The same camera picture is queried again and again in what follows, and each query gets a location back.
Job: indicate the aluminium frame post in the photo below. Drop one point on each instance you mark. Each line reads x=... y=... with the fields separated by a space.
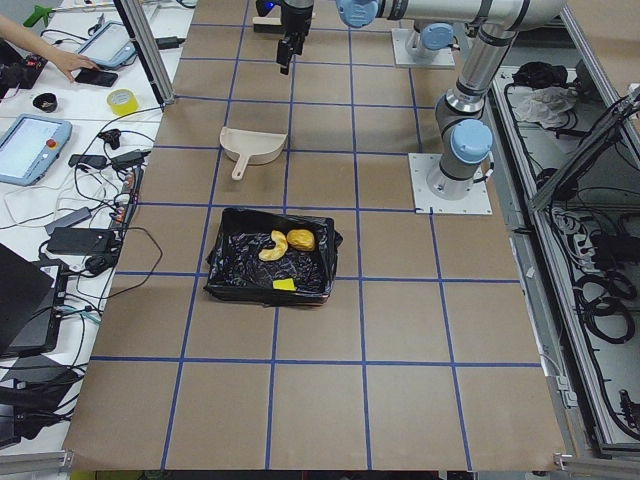
x=140 y=34

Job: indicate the black bag lined bin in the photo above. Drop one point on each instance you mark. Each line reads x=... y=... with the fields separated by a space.
x=237 y=274

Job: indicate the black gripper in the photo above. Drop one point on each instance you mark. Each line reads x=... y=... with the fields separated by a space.
x=296 y=17

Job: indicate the black laptop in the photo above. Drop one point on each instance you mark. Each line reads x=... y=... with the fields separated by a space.
x=32 y=296

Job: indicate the blue teach pendant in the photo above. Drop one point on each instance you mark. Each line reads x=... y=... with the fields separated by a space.
x=109 y=47
x=30 y=146

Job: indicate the yellow crescent bread piece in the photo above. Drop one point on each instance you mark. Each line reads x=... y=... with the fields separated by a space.
x=278 y=250

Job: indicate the orange round bread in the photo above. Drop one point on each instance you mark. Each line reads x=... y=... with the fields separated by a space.
x=301 y=239

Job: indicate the near blue teach pendant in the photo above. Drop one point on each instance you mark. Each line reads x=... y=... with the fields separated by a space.
x=30 y=146

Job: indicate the green plastic tool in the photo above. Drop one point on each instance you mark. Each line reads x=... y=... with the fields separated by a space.
x=39 y=14

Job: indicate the person's forearm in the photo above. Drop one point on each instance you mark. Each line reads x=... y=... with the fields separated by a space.
x=25 y=39

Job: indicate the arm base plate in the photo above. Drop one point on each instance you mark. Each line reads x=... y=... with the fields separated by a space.
x=434 y=193
x=409 y=52

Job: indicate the far blue teach pendant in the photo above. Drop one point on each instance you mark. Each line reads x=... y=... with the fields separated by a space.
x=109 y=47

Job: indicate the beige plastic dustpan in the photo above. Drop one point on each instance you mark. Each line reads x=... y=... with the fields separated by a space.
x=246 y=148

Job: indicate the black smartphone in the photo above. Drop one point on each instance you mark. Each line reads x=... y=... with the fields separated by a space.
x=96 y=78

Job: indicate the beige hand brush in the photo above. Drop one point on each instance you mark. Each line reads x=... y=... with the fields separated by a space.
x=270 y=25

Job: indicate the person's hand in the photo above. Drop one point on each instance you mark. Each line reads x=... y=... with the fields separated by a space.
x=68 y=62

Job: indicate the white crumpled cloth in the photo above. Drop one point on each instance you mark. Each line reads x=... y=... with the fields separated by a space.
x=547 y=107

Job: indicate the black power adapter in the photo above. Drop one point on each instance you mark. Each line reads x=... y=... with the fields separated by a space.
x=80 y=241

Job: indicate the yellow tape roll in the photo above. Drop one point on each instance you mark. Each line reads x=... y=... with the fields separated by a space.
x=122 y=102

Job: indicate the power strip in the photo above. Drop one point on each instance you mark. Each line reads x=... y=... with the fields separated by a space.
x=127 y=200

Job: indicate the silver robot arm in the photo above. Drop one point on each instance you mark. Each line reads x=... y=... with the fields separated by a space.
x=432 y=39
x=466 y=140

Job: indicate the yellow sponge piece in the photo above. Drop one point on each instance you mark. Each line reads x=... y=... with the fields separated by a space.
x=286 y=284

